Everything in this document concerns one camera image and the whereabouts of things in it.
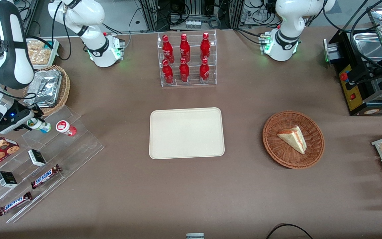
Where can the red lid yogurt cup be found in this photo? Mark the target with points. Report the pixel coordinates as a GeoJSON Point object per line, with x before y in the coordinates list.
{"type": "Point", "coordinates": [63, 126]}

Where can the white plastic bin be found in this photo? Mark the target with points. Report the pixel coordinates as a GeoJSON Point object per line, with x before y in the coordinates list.
{"type": "Point", "coordinates": [56, 54]}

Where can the oval wicker basket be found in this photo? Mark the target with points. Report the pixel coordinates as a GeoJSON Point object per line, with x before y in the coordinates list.
{"type": "Point", "coordinates": [65, 86]}

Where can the black food warmer cabinet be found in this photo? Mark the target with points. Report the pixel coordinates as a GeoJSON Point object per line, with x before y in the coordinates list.
{"type": "Point", "coordinates": [353, 99]}

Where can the aluminium foil tray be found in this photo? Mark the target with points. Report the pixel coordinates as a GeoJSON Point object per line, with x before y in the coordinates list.
{"type": "Point", "coordinates": [48, 87]}

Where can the red cola bottle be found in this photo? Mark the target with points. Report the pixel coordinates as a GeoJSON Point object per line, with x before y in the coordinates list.
{"type": "Point", "coordinates": [167, 48]}
{"type": "Point", "coordinates": [205, 46]}
{"type": "Point", "coordinates": [204, 71]}
{"type": "Point", "coordinates": [184, 48]}
{"type": "Point", "coordinates": [167, 73]}
{"type": "Point", "coordinates": [184, 71]}

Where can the clear acrylic bottle rack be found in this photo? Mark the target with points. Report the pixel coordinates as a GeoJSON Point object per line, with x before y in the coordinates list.
{"type": "Point", "coordinates": [192, 83]}

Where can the white power strip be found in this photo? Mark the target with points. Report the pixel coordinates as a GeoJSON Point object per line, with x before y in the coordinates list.
{"type": "Point", "coordinates": [193, 24]}

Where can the teal snack packet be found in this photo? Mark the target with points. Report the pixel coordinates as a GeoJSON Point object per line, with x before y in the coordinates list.
{"type": "Point", "coordinates": [49, 45]}

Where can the grey metal bracket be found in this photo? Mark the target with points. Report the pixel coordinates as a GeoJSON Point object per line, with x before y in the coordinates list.
{"type": "Point", "coordinates": [195, 236]}

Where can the beige serving tray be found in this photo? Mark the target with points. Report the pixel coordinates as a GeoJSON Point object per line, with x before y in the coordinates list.
{"type": "Point", "coordinates": [187, 133]}

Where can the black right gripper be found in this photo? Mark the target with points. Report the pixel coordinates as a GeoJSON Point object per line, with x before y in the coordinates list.
{"type": "Point", "coordinates": [21, 116]}

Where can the aluminium frame rack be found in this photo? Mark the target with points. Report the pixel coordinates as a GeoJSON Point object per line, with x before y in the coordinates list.
{"type": "Point", "coordinates": [151, 15]}

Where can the Snickers bar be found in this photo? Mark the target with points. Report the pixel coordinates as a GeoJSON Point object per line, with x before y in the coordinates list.
{"type": "Point", "coordinates": [45, 176]}
{"type": "Point", "coordinates": [14, 203]}

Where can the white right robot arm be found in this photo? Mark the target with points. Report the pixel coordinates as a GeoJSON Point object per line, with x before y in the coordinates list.
{"type": "Point", "coordinates": [91, 20]}

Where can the clear acrylic stepped shelf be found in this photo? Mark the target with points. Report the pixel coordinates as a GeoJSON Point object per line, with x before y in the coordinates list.
{"type": "Point", "coordinates": [78, 146]}

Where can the round brown wicker basket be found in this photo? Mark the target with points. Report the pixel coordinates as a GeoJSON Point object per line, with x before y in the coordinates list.
{"type": "Point", "coordinates": [277, 149]}

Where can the small black box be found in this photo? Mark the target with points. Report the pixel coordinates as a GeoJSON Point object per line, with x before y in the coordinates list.
{"type": "Point", "coordinates": [6, 179]}
{"type": "Point", "coordinates": [37, 158]}

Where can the clear bag of crackers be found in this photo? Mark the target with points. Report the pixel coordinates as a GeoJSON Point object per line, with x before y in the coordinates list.
{"type": "Point", "coordinates": [36, 45]}
{"type": "Point", "coordinates": [40, 57]}

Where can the green lid yogurt cup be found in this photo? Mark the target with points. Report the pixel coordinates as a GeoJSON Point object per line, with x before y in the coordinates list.
{"type": "Point", "coordinates": [38, 124]}

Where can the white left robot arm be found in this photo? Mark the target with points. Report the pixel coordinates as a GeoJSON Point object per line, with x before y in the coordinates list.
{"type": "Point", "coordinates": [285, 20]}

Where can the wrapped triangle sandwich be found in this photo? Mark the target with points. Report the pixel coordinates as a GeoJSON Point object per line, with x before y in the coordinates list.
{"type": "Point", "coordinates": [293, 138]}

